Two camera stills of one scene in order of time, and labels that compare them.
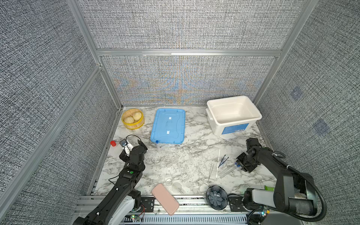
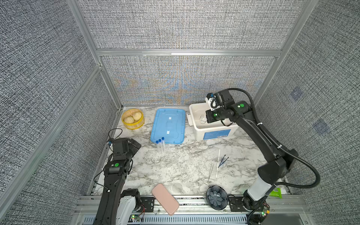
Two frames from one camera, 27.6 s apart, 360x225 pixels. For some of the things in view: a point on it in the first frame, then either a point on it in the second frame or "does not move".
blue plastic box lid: [168, 126] does not move
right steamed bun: [137, 115] does not move
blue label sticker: [235, 128] → [216, 134]
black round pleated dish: [216, 197] does not move
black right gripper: [239, 160] → [208, 115]
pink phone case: [165, 198] does not move
